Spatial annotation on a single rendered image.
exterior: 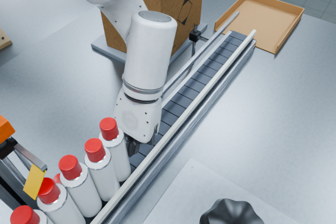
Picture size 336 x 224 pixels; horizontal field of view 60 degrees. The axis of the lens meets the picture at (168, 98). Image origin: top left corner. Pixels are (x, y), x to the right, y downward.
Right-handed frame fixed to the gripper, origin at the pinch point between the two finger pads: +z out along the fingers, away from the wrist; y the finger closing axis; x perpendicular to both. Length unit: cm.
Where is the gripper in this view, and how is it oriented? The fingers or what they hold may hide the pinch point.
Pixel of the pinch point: (132, 146)
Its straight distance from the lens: 70.2
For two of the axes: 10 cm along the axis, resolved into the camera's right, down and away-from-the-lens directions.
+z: -1.9, 8.3, 5.2
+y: 8.2, 4.3, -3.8
